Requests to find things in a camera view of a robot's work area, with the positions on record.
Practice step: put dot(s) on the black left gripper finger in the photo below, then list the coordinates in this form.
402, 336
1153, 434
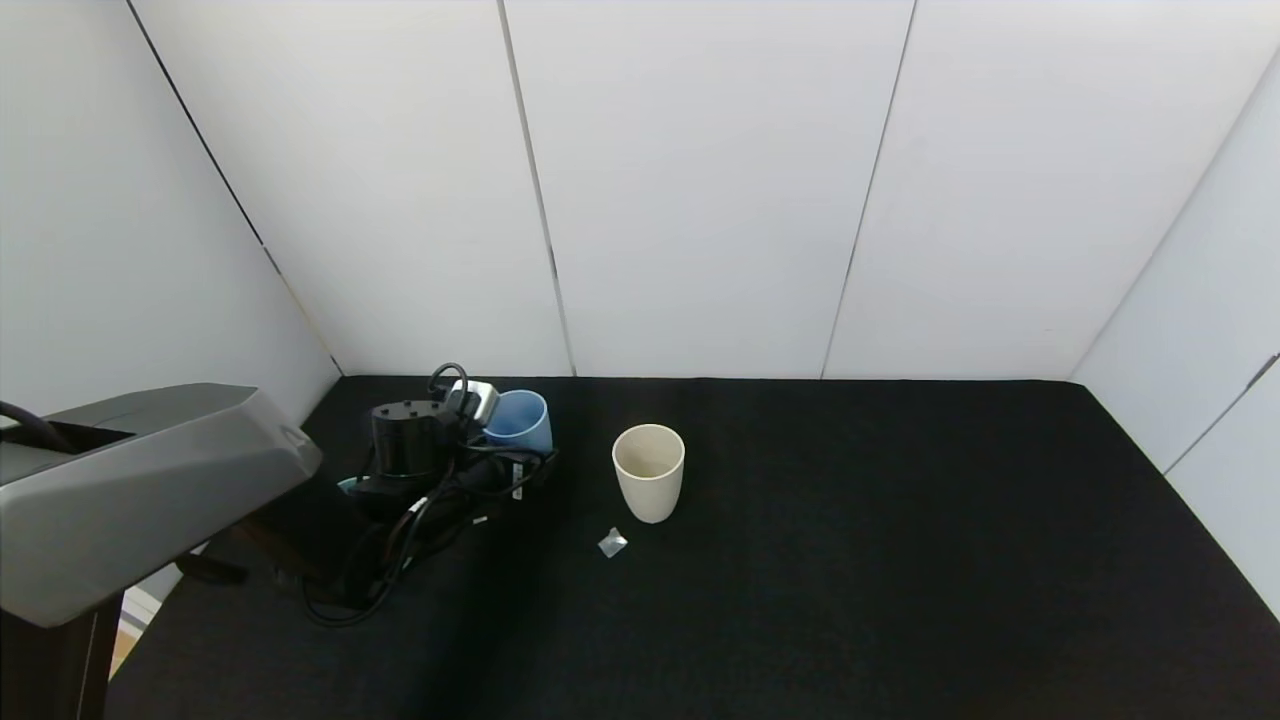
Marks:
532, 466

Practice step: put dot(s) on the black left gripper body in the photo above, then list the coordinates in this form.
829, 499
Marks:
519, 479

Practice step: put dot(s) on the blue plastic cup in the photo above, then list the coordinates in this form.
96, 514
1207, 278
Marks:
525, 420

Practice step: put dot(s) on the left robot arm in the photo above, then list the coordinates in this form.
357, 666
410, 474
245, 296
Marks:
150, 480

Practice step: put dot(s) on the small clear plastic piece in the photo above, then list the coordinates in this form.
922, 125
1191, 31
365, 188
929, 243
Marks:
612, 543

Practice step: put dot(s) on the beige plastic cup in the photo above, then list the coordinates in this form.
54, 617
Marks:
650, 498

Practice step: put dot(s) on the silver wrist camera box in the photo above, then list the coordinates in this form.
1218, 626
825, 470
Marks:
478, 398

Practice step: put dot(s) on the white door frame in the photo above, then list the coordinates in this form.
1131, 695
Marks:
140, 625

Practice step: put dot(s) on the dark wall panel latch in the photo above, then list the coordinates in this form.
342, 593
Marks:
1258, 373

